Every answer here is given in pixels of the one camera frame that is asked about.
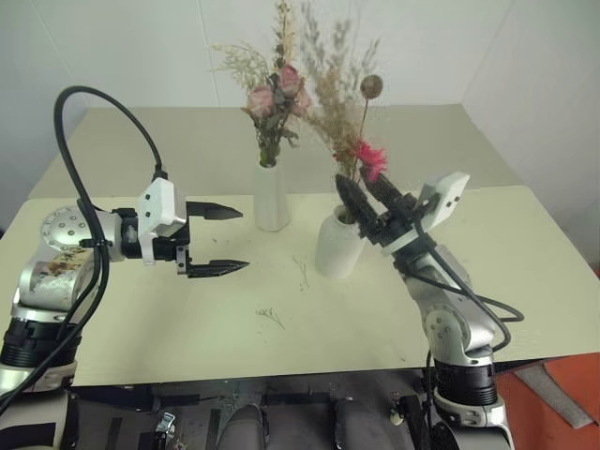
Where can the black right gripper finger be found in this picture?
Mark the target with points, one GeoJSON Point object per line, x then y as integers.
{"type": "Point", "coordinates": [386, 192]}
{"type": "Point", "coordinates": [355, 201]}

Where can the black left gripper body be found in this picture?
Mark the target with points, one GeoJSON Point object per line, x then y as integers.
{"type": "Point", "coordinates": [165, 249]}

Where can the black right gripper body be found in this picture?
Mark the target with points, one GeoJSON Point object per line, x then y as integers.
{"type": "Point", "coordinates": [394, 225]}

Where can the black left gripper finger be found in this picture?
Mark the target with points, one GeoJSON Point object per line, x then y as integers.
{"type": "Point", "coordinates": [213, 212]}
{"type": "Point", "coordinates": [220, 268]}

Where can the dried grass bouquet red flower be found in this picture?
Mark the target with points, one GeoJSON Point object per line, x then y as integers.
{"type": "Point", "coordinates": [335, 123]}

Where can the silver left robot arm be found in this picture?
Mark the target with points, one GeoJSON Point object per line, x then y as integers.
{"type": "Point", "coordinates": [56, 276]}

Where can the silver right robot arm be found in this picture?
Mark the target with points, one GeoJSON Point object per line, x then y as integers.
{"type": "Point", "coordinates": [461, 328]}

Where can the round white vase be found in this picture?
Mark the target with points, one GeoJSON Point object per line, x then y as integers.
{"type": "Point", "coordinates": [335, 250]}

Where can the tall slim white vase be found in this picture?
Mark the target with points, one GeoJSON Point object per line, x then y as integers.
{"type": "Point", "coordinates": [270, 201]}

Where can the small dried twig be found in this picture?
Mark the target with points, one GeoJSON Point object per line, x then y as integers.
{"type": "Point", "coordinates": [272, 318]}
{"type": "Point", "coordinates": [302, 269]}

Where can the pink rose bouquet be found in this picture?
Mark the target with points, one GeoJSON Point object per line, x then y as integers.
{"type": "Point", "coordinates": [260, 99]}

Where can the grey strip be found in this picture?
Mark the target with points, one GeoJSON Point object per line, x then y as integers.
{"type": "Point", "coordinates": [553, 391]}

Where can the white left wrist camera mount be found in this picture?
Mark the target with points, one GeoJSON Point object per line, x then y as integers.
{"type": "Point", "coordinates": [159, 206]}

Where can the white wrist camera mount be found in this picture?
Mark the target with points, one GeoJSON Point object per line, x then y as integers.
{"type": "Point", "coordinates": [447, 197]}
{"type": "Point", "coordinates": [159, 206]}

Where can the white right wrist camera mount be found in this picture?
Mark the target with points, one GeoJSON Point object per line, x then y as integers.
{"type": "Point", "coordinates": [447, 197]}

